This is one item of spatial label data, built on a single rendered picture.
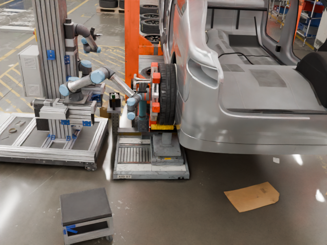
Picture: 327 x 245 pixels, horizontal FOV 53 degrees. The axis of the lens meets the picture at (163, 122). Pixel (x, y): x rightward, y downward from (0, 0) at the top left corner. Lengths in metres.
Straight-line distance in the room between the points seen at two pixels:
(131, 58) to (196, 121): 1.53
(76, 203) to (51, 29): 1.69
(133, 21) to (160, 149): 1.45
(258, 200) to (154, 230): 1.15
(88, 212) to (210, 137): 1.16
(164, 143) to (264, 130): 1.49
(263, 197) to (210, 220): 0.69
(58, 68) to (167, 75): 1.13
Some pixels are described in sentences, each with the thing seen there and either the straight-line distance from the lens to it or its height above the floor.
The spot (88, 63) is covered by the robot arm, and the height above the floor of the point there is 1.04.
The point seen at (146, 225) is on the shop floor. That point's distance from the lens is 3.16.
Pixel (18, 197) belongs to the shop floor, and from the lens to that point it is 3.62.
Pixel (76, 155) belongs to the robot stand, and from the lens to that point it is 3.68.
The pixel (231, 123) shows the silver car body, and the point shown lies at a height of 1.12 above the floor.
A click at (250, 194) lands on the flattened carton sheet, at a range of 3.65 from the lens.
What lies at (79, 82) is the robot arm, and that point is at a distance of 3.19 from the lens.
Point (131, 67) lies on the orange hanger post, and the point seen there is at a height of 0.99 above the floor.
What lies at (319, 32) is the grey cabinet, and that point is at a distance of 9.21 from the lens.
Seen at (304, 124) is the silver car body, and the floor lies 1.13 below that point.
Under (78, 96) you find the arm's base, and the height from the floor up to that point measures 0.87.
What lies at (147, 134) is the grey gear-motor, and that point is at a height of 0.10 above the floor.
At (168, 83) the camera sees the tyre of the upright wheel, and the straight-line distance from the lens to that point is 3.23.
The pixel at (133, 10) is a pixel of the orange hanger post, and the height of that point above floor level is 1.62.
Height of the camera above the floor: 2.31
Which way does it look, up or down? 29 degrees down
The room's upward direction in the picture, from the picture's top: 3 degrees clockwise
